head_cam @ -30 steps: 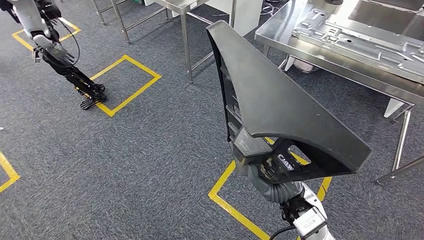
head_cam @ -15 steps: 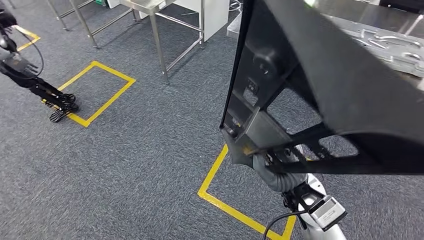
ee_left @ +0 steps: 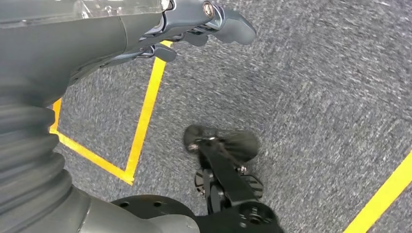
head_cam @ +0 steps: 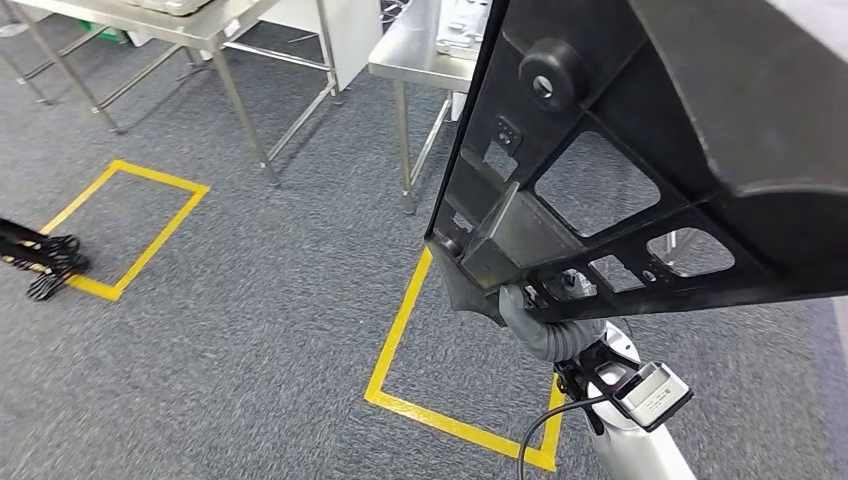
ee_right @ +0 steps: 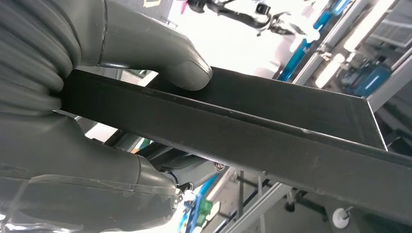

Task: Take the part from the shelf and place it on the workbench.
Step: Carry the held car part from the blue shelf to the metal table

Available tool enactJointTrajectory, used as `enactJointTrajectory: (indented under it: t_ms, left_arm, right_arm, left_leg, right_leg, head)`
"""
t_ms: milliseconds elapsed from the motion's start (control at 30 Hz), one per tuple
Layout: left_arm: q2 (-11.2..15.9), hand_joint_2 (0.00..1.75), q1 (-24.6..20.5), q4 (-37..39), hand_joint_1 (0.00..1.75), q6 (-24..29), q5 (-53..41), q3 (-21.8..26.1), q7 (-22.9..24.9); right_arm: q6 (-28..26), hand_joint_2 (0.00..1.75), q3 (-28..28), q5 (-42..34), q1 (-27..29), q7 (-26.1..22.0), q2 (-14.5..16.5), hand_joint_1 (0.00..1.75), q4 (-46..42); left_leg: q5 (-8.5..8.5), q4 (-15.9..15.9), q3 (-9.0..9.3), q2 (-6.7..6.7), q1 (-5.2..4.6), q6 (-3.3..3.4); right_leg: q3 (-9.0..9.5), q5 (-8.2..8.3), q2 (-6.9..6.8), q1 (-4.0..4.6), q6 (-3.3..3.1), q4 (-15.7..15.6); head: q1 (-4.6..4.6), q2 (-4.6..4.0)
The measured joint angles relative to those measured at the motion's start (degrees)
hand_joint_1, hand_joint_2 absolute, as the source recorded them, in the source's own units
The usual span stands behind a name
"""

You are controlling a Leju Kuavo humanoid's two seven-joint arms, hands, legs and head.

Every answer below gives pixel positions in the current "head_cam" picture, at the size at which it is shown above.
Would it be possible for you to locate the black plastic frame part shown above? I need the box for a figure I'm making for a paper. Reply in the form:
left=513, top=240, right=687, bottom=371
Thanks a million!
left=423, top=0, right=848, bottom=327

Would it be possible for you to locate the stainless steel workbench table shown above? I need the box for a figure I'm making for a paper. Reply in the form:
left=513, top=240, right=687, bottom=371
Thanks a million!
left=367, top=0, right=698, bottom=268

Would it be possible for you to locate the white panel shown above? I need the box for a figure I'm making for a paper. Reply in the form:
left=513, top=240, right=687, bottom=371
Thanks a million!
left=261, top=0, right=386, bottom=91

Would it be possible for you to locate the stainless steel table with crossbars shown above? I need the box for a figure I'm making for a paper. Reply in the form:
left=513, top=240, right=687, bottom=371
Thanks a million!
left=0, top=0, right=346, bottom=188

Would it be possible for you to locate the grey metal tray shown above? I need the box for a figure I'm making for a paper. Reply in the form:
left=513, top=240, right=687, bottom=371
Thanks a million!
left=122, top=0, right=213, bottom=18

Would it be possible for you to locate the green plastic crate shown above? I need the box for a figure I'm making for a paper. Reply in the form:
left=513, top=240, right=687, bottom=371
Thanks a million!
left=78, top=19, right=127, bottom=42

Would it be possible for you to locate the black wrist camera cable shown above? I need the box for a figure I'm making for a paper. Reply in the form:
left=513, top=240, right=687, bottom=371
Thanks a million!
left=516, top=396, right=621, bottom=480

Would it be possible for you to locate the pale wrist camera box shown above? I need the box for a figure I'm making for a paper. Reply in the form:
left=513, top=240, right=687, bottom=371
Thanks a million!
left=612, top=360, right=695, bottom=433

